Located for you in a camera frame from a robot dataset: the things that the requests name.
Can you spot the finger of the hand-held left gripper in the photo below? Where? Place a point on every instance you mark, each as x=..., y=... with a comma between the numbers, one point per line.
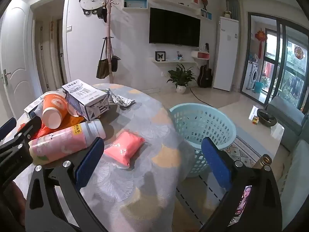
x=7, y=128
x=30, y=128

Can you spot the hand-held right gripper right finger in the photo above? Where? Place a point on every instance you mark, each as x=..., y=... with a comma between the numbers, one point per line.
x=216, y=164

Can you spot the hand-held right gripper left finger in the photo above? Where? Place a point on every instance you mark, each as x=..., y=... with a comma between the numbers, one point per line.
x=89, y=160

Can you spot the orange plastic bag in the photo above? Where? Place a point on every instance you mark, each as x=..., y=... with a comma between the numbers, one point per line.
x=70, y=122

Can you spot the light blue plastic basket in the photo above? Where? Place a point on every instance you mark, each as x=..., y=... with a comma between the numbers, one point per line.
x=188, y=118

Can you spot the white milk carton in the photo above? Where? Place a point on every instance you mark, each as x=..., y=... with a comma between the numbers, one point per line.
x=84, y=96

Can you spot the small white box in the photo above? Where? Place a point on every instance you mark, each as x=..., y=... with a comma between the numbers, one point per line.
x=29, y=109

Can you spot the patterned rug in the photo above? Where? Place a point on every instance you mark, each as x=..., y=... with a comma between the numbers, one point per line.
x=241, y=149

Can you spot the orange paper cup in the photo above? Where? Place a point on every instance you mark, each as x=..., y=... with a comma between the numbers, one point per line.
x=55, y=106

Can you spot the pink drink bottle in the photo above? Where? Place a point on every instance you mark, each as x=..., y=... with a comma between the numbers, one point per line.
x=60, y=142

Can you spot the pink clay bag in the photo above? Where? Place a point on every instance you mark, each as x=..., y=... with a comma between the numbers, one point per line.
x=123, y=147

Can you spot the smartphone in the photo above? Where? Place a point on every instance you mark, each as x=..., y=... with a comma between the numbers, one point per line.
x=244, y=200

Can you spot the brown glass bottle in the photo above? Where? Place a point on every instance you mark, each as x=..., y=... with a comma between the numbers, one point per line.
x=263, y=162

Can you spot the colourful puzzle cube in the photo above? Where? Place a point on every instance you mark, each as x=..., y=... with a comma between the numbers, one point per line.
x=255, y=120

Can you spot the glossy coffee table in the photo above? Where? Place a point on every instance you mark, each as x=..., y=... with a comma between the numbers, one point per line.
x=275, y=134

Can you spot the black bowl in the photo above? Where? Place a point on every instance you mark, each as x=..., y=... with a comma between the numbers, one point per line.
x=265, y=118

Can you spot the white door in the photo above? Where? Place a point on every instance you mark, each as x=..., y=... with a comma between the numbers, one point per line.
x=14, y=53

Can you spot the grey sofa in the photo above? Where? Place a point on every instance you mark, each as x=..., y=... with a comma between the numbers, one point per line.
x=287, y=116

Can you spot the black guitar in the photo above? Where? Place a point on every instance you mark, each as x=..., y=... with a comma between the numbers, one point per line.
x=205, y=78

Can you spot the blue bucket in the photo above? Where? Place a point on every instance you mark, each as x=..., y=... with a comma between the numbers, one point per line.
x=258, y=87

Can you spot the brown handbag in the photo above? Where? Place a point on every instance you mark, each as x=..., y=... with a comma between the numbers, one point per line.
x=103, y=69

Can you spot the white washing machine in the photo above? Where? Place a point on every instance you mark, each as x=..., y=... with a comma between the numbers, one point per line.
x=252, y=76

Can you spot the green potted plant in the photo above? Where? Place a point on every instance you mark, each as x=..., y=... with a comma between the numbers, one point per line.
x=181, y=75

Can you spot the black handbag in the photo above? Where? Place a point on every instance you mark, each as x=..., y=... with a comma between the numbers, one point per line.
x=115, y=64

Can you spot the tall white appliance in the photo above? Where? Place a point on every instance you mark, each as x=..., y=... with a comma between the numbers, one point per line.
x=225, y=53

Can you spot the sliding glass door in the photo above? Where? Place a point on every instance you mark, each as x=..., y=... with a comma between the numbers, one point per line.
x=282, y=60

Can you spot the pink coat rack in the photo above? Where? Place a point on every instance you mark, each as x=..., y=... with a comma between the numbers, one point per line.
x=109, y=29

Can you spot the black hanging cap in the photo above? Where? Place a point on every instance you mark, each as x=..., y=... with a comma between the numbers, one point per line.
x=102, y=13

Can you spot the red knot ornament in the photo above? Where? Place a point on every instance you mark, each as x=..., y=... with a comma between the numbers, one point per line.
x=261, y=36

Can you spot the round red window sticker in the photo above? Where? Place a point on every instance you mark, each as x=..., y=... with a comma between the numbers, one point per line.
x=299, y=52

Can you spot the grey curtain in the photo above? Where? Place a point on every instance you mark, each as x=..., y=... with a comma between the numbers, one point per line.
x=233, y=7

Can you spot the round fan ornament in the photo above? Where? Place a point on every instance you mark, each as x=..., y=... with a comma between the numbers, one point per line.
x=204, y=2

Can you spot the white light switch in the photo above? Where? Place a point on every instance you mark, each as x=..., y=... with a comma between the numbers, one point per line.
x=69, y=28

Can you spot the butterfly picture frame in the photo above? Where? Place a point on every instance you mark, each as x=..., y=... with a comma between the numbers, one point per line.
x=160, y=56

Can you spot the round wall clock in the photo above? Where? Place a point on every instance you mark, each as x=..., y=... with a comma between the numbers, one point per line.
x=93, y=0

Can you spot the black wall television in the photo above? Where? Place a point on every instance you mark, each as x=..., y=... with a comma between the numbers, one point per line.
x=173, y=26

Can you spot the small blue wall box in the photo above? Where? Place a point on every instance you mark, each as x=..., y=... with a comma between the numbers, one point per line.
x=206, y=14

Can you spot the blue framed wall box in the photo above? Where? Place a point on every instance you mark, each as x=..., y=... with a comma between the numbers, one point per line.
x=135, y=3

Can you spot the long white wall shelf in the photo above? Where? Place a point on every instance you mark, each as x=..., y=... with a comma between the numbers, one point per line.
x=173, y=4

